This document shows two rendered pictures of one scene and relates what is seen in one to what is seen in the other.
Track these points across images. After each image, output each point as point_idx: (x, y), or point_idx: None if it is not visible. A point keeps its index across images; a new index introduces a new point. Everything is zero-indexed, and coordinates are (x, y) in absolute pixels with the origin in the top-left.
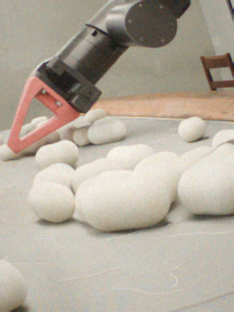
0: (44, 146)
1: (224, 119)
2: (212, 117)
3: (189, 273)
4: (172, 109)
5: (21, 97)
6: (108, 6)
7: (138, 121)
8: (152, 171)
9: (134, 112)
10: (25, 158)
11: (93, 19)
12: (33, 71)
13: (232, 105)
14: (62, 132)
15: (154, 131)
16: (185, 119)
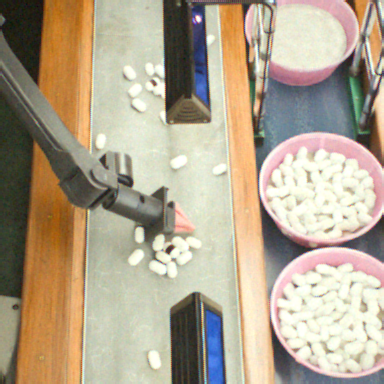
0: (183, 156)
1: (86, 212)
2: (84, 228)
3: None
4: (78, 297)
5: (182, 218)
6: (124, 186)
7: (95, 325)
8: None
9: (77, 382)
10: (185, 238)
11: (135, 191)
12: (172, 222)
13: (78, 208)
14: (162, 235)
15: (117, 235)
16: (86, 263)
